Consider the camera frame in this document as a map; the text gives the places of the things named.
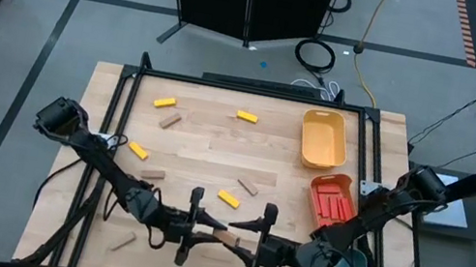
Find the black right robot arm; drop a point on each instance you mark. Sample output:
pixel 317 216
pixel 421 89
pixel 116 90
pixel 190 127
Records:
pixel 376 212

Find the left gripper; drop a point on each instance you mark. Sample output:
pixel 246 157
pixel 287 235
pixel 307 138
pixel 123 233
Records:
pixel 191 228

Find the orange plastic bin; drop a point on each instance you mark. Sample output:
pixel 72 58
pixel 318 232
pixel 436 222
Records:
pixel 347 183

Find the black metal rig frame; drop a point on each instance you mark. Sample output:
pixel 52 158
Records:
pixel 250 90

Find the black bar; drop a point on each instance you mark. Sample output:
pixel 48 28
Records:
pixel 259 84

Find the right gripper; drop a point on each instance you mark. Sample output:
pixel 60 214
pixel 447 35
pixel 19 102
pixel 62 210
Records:
pixel 280 254

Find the yellow wooden block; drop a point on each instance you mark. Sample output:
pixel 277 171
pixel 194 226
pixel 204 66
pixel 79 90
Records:
pixel 138 150
pixel 228 199
pixel 165 102
pixel 247 116

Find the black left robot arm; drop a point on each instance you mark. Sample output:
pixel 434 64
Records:
pixel 105 164

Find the yellow plastic bin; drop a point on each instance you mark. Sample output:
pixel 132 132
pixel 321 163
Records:
pixel 322 141

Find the silver laptop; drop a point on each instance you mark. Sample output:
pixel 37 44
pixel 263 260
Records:
pixel 452 215

